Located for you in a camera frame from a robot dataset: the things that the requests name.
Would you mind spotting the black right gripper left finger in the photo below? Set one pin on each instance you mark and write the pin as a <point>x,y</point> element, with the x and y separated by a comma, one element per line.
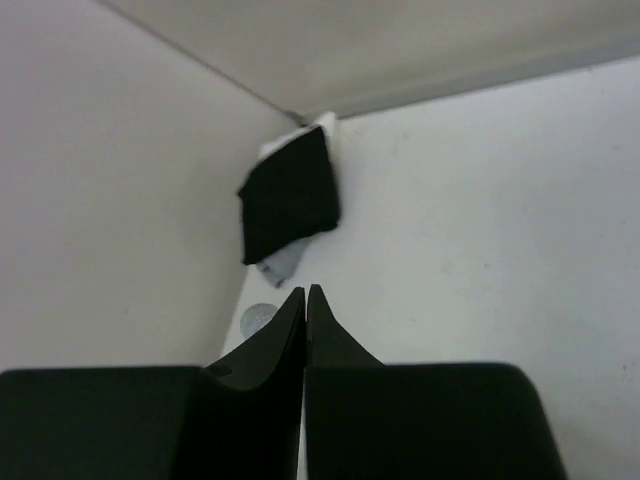
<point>238,418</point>

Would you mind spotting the folded grey tank top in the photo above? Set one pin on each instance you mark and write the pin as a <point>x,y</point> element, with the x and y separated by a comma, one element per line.
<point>280,266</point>

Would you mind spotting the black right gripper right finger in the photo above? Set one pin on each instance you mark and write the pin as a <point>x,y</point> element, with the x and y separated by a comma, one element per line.
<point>368,420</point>

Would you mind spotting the folded white tank top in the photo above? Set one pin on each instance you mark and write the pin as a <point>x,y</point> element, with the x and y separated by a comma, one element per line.
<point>328,122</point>

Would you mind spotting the folded black tank top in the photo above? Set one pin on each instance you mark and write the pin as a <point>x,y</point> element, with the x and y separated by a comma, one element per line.
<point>290,195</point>

